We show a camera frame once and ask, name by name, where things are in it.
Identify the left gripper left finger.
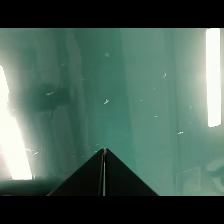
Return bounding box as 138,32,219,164
47,148,105,197

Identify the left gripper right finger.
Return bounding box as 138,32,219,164
104,147,160,197

